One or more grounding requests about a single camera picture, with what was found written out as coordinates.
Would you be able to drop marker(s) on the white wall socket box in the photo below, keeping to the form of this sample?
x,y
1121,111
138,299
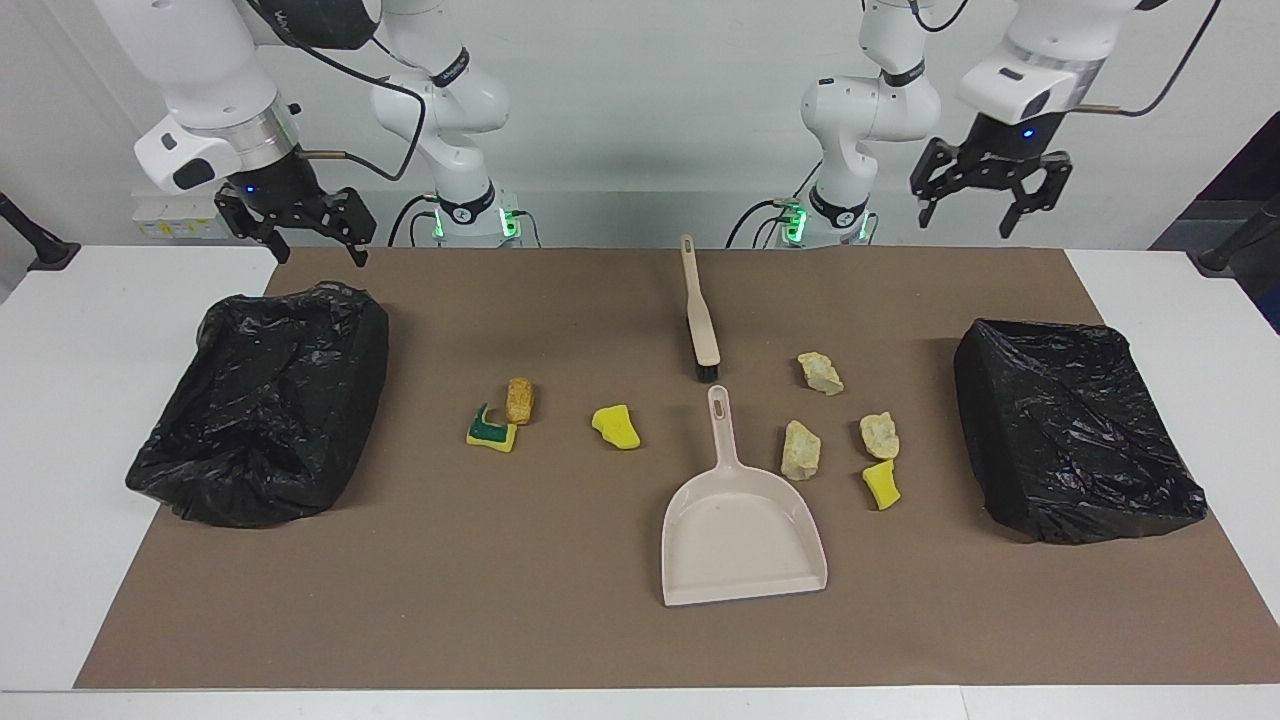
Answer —
x,y
170,218

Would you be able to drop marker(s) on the croissant shaped bread piece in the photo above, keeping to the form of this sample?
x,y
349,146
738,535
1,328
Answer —
x,y
880,436

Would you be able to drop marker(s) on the bin with loose black bag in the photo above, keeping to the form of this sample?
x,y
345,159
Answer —
x,y
260,400

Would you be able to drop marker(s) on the green and yellow sponge piece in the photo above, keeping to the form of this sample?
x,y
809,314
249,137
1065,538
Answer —
x,y
495,438

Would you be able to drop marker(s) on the pale bread chunk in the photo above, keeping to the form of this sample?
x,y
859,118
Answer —
x,y
801,452
820,374

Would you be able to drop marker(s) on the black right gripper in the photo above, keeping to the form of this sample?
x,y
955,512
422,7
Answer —
x,y
275,190

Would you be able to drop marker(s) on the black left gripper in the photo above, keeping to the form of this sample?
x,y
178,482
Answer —
x,y
1000,155

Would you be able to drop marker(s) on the beige plastic dustpan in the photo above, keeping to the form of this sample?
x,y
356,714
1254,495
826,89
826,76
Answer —
x,y
740,540

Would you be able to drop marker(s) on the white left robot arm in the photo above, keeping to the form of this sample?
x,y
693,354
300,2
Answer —
x,y
880,110

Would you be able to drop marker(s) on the brown bread piece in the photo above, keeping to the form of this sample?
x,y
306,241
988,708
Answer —
x,y
520,400

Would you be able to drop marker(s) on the black stand leg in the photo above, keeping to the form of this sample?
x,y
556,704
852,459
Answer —
x,y
1230,250
45,250

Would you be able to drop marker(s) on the bin with tight black bag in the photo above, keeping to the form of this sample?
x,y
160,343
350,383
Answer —
x,y
1070,430

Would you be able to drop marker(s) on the beige hand brush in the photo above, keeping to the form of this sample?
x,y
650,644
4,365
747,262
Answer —
x,y
700,330

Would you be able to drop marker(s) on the brown table mat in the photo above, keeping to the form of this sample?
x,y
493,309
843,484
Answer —
x,y
500,600

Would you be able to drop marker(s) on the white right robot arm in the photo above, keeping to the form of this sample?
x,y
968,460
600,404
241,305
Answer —
x,y
200,60

